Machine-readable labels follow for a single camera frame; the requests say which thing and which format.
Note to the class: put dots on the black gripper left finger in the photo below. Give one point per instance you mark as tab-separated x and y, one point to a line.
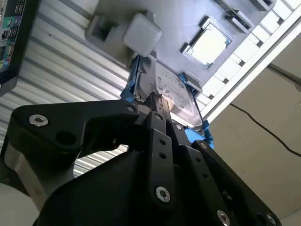
58	115

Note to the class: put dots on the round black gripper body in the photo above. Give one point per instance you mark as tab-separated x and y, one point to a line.
105	193

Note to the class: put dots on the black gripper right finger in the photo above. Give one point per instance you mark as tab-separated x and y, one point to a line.
211	169

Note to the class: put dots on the silver disk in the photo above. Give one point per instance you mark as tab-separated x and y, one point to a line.
175	90

